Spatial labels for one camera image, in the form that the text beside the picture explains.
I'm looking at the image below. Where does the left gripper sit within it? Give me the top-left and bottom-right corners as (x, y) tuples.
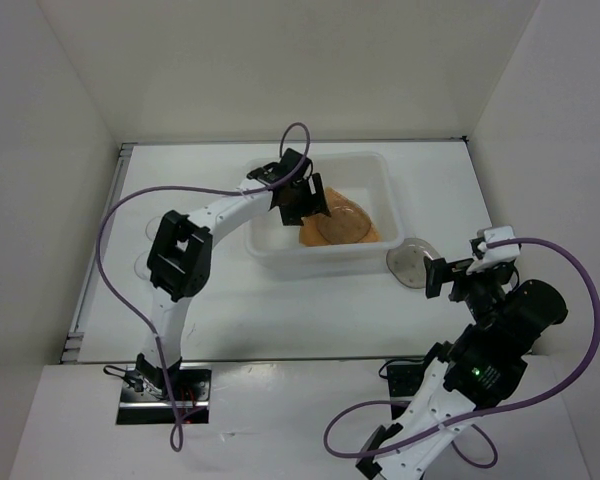
(279, 173), (330, 226)

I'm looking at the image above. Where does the smoky glass dish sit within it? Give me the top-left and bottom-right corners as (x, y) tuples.
(386, 238), (440, 290)
(315, 199), (372, 245)

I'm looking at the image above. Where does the woven bamboo triangular plate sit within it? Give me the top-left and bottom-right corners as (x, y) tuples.
(298, 187), (382, 247)

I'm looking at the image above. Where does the clear plastic cup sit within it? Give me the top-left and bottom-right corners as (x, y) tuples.
(145, 216), (162, 241)
(134, 250), (151, 281)

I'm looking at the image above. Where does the clear plastic cup front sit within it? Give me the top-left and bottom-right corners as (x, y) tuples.
(134, 250), (151, 281)

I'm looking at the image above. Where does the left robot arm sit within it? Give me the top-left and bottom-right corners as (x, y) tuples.
(135, 149), (330, 400)

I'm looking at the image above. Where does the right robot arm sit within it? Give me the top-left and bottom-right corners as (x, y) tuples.
(356, 259), (568, 479)

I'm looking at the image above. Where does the translucent plastic bin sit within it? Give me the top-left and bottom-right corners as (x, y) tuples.
(245, 151), (405, 278)

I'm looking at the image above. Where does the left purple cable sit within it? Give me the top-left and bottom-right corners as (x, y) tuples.
(95, 122), (312, 453)

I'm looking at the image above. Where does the purple cable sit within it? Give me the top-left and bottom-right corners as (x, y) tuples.
(324, 238), (600, 469)
(95, 122), (312, 453)

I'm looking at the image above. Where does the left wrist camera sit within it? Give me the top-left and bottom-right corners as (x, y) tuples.
(247, 148), (309, 187)

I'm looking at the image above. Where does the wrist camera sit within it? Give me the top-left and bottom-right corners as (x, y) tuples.
(247, 148), (309, 187)
(467, 225), (520, 274)

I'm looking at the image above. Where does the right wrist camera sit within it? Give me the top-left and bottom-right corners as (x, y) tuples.
(467, 225), (520, 274)

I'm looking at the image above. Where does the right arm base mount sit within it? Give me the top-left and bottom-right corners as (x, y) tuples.
(378, 358), (426, 420)

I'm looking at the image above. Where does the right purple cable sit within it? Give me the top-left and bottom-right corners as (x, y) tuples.
(324, 238), (600, 469)

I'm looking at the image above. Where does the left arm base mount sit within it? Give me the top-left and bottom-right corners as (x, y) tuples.
(103, 364), (212, 426)

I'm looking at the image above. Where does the aluminium table edge rail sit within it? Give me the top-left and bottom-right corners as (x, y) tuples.
(59, 142), (137, 365)

